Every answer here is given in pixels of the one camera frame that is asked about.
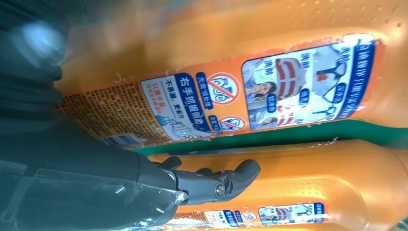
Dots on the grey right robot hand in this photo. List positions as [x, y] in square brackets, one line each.
[79, 178]

